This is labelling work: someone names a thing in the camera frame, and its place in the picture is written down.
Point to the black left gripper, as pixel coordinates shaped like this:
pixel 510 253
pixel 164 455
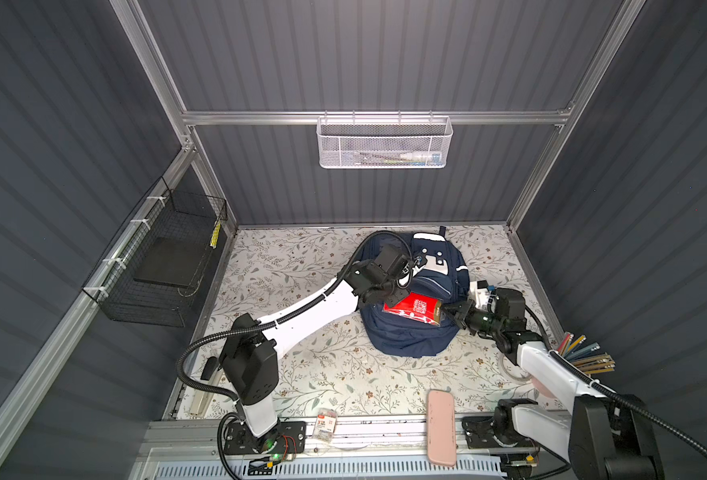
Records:
pixel 396 295

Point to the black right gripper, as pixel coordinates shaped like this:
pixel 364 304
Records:
pixel 463 316

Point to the red snack packet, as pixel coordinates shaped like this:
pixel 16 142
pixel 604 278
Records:
pixel 419 308

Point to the navy blue student backpack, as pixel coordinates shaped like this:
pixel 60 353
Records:
pixel 441 273

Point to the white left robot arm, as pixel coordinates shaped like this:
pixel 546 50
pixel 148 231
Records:
pixel 251 355

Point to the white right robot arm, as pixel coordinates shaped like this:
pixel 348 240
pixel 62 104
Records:
pixel 599 435

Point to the clear tape roll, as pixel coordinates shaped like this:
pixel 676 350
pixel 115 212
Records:
pixel 511 371

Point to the pink pencil case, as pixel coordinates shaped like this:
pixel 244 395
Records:
pixel 441 434

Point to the white marker in basket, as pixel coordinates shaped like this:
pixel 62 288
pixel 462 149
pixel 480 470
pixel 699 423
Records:
pixel 424 157

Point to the pink cup with pencils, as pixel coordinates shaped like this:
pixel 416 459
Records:
pixel 581 357

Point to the small clear eraser box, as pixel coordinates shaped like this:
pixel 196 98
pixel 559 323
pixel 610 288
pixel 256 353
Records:
pixel 325 424

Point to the white wire mesh basket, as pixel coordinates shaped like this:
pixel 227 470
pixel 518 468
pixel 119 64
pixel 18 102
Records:
pixel 375 142

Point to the black wire wall basket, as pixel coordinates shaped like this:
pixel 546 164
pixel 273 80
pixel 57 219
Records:
pixel 162 269

